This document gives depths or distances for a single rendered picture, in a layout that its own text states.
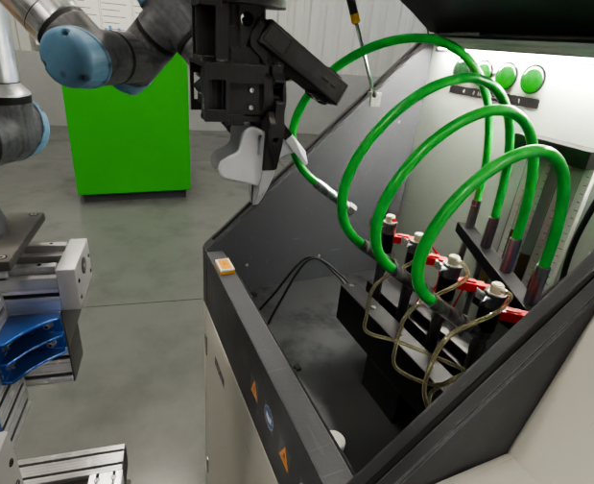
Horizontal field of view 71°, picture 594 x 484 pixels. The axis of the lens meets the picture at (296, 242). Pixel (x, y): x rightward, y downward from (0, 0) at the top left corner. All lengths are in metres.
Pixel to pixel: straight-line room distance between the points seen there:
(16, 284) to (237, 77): 0.63
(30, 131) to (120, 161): 2.97
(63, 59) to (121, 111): 3.20
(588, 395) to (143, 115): 3.64
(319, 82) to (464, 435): 0.40
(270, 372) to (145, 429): 1.25
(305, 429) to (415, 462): 0.16
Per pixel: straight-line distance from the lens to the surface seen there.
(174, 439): 1.83
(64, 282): 0.89
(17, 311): 0.95
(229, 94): 0.42
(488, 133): 0.84
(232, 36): 0.44
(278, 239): 1.04
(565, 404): 0.57
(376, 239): 0.53
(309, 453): 0.58
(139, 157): 3.93
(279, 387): 0.64
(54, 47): 0.66
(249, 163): 0.45
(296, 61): 0.45
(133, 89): 0.79
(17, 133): 0.96
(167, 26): 0.74
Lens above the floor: 1.40
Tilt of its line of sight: 25 degrees down
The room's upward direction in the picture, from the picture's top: 5 degrees clockwise
